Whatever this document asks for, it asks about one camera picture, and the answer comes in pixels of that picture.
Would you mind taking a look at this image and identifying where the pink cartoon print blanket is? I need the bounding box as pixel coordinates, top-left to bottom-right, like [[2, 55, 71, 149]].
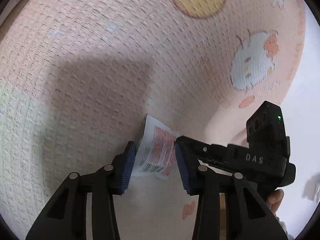
[[1, 0, 305, 239]]

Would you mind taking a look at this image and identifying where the white red spout pouch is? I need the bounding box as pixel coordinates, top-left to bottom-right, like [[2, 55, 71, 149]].
[[132, 115, 179, 181]]

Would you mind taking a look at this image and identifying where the person's right hand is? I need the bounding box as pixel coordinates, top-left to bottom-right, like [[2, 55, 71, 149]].
[[267, 189, 287, 233]]

